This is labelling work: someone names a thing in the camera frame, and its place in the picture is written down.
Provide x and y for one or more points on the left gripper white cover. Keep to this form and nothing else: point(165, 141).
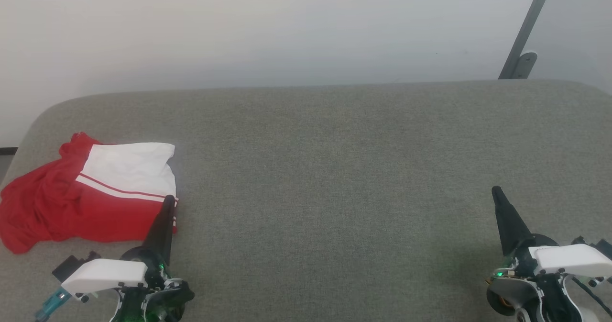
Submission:
point(105, 274)

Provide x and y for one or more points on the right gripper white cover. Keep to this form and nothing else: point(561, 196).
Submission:
point(569, 260)

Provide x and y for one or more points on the red and white basketball jersey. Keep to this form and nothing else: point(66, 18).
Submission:
point(110, 212)

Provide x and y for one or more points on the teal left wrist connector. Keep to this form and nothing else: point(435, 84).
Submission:
point(52, 305)

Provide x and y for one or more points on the grey fabric sofa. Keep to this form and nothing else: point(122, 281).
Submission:
point(334, 178)

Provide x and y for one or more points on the grey metal bar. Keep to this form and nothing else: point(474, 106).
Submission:
point(528, 23)

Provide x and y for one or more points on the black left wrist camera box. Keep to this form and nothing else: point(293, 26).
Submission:
point(71, 267)

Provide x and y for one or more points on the grey metal bracket plate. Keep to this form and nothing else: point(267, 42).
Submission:
point(525, 64)

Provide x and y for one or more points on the black picture frame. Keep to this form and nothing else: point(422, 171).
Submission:
point(7, 150)

